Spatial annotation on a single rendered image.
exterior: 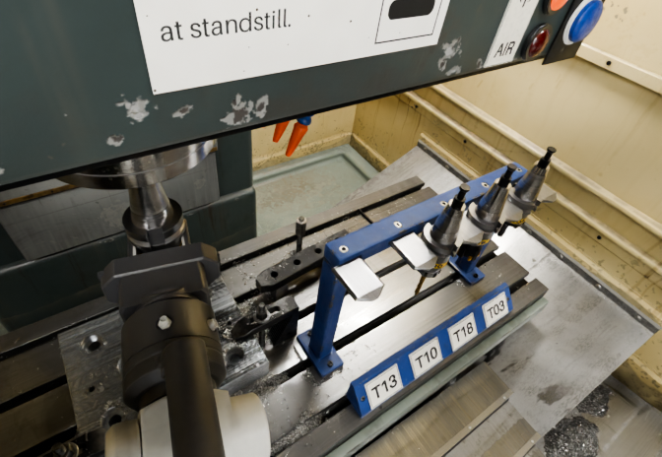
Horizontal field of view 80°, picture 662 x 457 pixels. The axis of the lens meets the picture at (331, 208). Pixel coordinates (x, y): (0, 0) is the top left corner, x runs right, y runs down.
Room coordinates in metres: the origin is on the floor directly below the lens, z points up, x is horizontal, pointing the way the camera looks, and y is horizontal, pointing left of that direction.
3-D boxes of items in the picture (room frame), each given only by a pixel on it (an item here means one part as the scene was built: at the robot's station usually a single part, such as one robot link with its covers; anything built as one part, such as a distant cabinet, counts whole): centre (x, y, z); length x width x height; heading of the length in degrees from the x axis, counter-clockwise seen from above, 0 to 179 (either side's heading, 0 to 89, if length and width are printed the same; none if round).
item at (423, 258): (0.42, -0.14, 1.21); 0.07 x 0.05 x 0.01; 40
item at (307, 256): (0.58, 0.03, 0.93); 0.26 x 0.05 x 0.06; 135
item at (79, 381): (0.30, 0.25, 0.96); 0.29 x 0.23 x 0.05; 130
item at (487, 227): (0.52, -0.27, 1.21); 0.06 x 0.06 x 0.03
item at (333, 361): (0.39, -0.02, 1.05); 0.10 x 0.05 x 0.30; 40
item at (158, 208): (0.30, 0.20, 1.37); 0.04 x 0.04 x 0.07
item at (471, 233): (0.49, -0.23, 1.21); 0.07 x 0.05 x 0.01; 40
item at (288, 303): (0.39, 0.09, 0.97); 0.13 x 0.03 x 0.15; 130
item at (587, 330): (0.71, -0.30, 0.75); 0.89 x 0.70 x 0.26; 40
